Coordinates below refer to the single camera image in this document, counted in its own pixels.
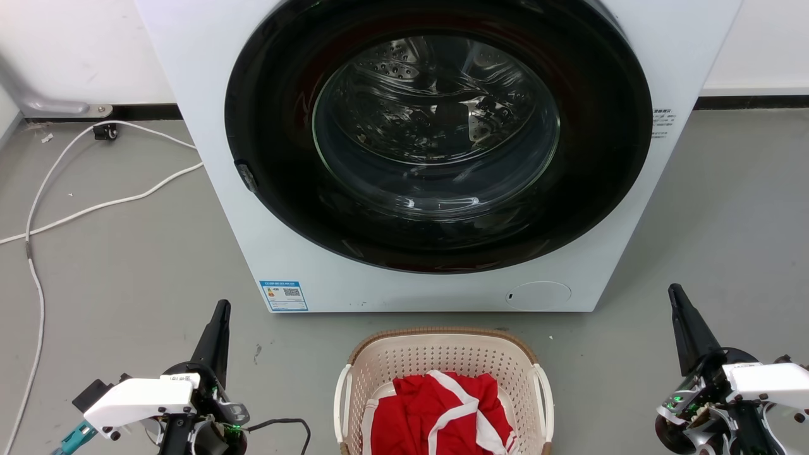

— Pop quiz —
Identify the thick white hose cable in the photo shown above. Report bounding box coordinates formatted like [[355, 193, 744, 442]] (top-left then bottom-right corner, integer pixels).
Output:
[[0, 162, 205, 246]]

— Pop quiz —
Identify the round black washer door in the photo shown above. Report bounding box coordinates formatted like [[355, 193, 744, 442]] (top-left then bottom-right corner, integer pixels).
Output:
[[224, 0, 654, 274]]

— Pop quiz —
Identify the thin white power cable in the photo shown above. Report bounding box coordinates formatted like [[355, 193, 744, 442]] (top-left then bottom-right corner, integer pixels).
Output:
[[0, 119, 198, 455]]

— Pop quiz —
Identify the blue energy label sticker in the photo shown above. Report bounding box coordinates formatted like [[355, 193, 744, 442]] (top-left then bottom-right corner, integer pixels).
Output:
[[259, 281, 309, 312]]

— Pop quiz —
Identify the white front-load washing machine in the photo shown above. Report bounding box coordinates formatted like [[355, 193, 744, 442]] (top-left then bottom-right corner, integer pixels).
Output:
[[135, 0, 743, 313]]

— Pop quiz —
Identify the small printed text sticker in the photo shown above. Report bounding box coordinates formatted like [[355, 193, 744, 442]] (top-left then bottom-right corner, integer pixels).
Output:
[[652, 107, 676, 140]]

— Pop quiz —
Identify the steel washing drum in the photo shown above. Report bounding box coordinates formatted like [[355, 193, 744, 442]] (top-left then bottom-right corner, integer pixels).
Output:
[[313, 35, 561, 221]]

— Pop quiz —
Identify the beige plastic laundry basket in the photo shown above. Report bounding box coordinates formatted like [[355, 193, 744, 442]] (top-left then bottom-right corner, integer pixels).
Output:
[[334, 327, 555, 455]]

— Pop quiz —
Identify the round white filter cover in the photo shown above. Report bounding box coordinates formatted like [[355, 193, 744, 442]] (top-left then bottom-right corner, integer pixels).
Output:
[[506, 281, 572, 311]]

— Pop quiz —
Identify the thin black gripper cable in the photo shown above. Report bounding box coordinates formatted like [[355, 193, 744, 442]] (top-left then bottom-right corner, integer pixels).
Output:
[[244, 418, 312, 455]]

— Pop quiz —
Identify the red garment with white stripes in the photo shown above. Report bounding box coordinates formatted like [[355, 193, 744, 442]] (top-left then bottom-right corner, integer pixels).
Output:
[[362, 371, 518, 455]]

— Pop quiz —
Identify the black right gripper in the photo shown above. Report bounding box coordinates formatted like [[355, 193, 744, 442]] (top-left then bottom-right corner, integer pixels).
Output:
[[656, 283, 761, 425]]

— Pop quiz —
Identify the grey metal floor bracket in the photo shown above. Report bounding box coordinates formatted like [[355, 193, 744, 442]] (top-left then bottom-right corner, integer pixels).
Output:
[[18, 95, 114, 119]]

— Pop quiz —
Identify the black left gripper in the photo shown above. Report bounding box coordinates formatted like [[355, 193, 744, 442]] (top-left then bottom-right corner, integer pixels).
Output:
[[161, 300, 251, 438]]

